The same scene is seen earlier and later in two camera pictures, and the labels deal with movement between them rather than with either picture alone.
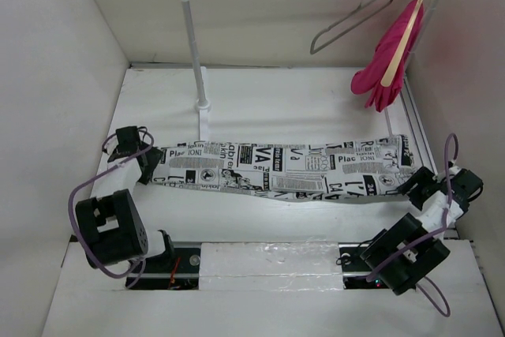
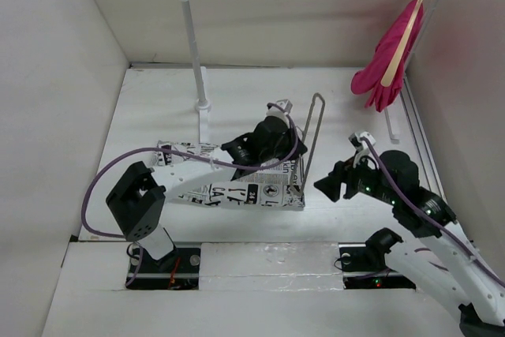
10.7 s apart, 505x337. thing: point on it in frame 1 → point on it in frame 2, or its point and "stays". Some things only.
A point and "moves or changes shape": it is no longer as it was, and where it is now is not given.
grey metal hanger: x=363 y=21 → x=316 y=134
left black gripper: x=155 y=158 → x=291 y=139
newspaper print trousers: x=334 y=171 moves or changes shape
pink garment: x=369 y=77 stays
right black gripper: x=421 y=176 → x=330 y=185
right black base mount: x=355 y=271 stays
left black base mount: x=157 y=274 stays
